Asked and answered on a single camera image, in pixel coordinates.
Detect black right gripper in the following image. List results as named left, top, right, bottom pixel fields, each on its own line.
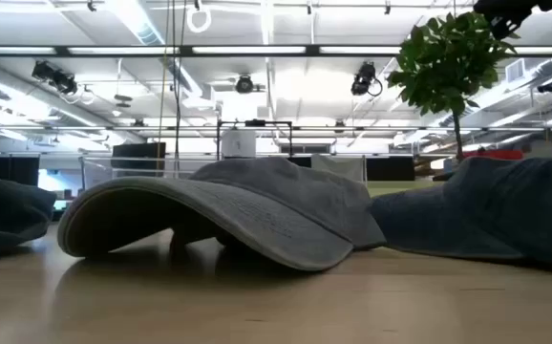
left=473, top=0, right=552, bottom=41

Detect grey baseball cap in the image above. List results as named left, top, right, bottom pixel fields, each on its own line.
left=56, top=157, right=388, bottom=273
left=370, top=156, right=552, bottom=277
left=0, top=176, right=58, bottom=262

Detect green potted tree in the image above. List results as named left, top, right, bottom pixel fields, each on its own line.
left=386, top=11, right=521, bottom=162

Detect black monitor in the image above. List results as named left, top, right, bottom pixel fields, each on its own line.
left=365, top=155, right=416, bottom=183
left=0, top=153, right=41, bottom=187
left=110, top=141, right=167, bottom=179

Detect yellow-green board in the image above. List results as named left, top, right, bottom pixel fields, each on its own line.
left=366, top=180, right=444, bottom=198

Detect grey cloth panel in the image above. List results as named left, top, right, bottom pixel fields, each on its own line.
left=309, top=153, right=366, bottom=183

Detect white coiled cable loop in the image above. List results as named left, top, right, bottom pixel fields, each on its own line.
left=185, top=3, right=213, bottom=34

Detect hanging dark cable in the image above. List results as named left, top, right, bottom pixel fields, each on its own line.
left=170, top=0, right=187, bottom=179

